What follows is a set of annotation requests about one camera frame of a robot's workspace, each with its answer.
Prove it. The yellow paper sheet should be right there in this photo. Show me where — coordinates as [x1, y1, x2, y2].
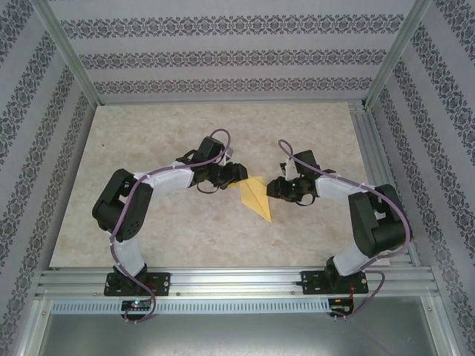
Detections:
[226, 176, 274, 223]

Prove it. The grey metal panel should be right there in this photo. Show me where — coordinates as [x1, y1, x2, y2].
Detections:
[36, 313, 456, 356]

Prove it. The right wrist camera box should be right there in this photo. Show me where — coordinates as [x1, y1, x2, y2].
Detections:
[283, 157, 298, 182]

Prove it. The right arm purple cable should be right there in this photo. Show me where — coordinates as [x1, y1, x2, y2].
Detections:
[277, 139, 415, 322]

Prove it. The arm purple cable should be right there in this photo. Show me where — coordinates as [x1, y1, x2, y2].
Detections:
[277, 139, 415, 322]
[109, 128, 235, 324]

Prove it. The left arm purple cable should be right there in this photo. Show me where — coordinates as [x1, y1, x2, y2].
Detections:
[109, 128, 235, 324]

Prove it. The thin aluminium rear rail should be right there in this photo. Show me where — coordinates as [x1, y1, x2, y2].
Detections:
[94, 96, 368, 108]

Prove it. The aluminium side rail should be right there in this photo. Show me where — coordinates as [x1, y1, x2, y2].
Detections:
[348, 102, 422, 267]

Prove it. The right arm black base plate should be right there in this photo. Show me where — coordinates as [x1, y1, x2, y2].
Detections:
[301, 269, 369, 296]

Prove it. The long aluminium mounting rail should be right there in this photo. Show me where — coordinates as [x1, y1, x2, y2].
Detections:
[35, 267, 441, 300]

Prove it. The slotted grey cable duct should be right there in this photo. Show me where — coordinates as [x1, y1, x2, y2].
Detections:
[50, 299, 333, 314]

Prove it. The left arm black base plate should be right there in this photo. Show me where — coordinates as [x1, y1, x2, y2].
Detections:
[103, 272, 171, 297]

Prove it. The aluminium frame post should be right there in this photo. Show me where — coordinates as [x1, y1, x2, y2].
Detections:
[361, 0, 435, 111]
[32, 0, 103, 108]

